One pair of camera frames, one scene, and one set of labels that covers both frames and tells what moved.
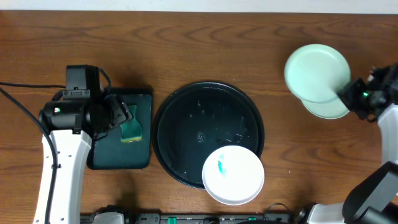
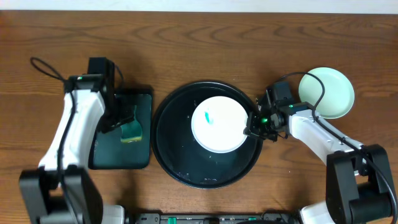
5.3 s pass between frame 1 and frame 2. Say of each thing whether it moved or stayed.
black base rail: stayed
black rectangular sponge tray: stayed
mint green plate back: moved
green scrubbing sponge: stayed
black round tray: stayed
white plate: moved
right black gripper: moved
